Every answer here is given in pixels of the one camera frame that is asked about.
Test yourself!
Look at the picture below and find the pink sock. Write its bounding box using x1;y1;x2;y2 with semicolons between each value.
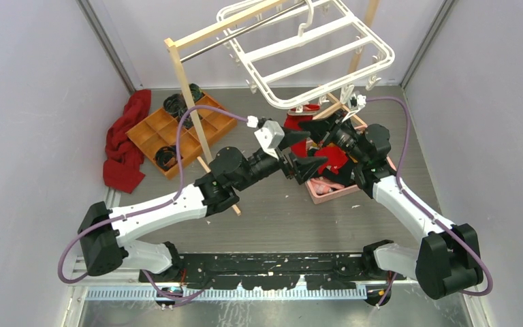
308;177;345;196

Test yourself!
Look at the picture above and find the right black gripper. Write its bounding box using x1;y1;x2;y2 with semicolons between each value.
298;109;368;165

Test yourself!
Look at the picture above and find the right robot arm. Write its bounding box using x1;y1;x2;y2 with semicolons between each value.
299;115;492;300

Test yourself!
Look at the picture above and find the wooden compartment tray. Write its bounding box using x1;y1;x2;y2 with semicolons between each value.
127;108;238;167

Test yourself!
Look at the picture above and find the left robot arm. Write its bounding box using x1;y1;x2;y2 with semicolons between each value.
78;128;327;282

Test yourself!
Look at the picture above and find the rolled dark green sock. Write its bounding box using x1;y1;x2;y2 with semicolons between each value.
178;108;197;129

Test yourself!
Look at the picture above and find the rolled teal sock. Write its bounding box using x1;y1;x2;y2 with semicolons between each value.
189;83;204;102

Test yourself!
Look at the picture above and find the red santa sock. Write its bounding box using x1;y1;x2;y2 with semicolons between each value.
315;146;348;174
284;104;322;159

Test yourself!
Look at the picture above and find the wooden drying rack frame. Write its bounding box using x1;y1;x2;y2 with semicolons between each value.
154;1;380;216

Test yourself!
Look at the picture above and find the pink plastic basket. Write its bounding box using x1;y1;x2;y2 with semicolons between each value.
304;122;396;204

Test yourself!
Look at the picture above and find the red cloth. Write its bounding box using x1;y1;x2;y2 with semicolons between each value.
103;89;151;193

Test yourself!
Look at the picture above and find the rolled black orange sock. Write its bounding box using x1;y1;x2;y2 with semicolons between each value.
154;145;178;172

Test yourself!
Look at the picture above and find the white plastic clip hanger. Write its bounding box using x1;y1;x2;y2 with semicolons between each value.
223;1;396;110

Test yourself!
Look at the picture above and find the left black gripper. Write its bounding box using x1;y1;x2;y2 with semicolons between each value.
234;127;328;192

